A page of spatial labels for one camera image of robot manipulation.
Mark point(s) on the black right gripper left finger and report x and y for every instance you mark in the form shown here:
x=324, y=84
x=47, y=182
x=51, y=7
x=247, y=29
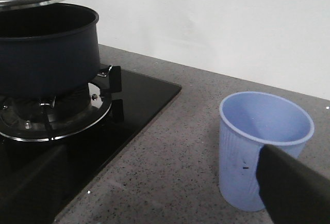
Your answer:
x=35, y=193

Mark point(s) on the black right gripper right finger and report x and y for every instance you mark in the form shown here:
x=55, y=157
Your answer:
x=290, y=191

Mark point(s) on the light blue ribbed cup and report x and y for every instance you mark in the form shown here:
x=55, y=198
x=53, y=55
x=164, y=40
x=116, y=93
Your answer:
x=248, y=121

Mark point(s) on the dark blue cooking pot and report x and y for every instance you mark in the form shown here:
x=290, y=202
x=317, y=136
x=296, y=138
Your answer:
x=48, y=50

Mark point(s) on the right burner with pot support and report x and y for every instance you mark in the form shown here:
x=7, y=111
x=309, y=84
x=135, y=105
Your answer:
x=57, y=117

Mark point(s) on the black glass gas stove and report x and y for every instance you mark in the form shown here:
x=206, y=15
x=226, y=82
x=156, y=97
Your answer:
x=140, y=100

